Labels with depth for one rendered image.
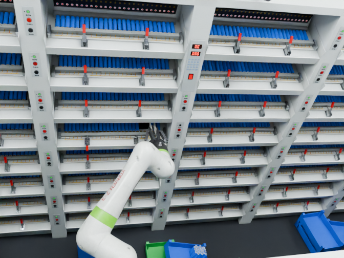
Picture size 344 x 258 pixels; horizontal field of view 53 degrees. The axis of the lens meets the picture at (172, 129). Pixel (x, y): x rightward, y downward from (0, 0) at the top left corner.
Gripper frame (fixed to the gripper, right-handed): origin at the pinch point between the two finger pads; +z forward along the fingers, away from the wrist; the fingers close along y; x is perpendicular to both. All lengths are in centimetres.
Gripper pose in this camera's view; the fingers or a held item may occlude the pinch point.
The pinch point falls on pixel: (152, 127)
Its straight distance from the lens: 192.1
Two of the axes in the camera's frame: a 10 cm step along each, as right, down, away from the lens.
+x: -1.1, 8.4, 5.4
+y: -9.8, 0.1, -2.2
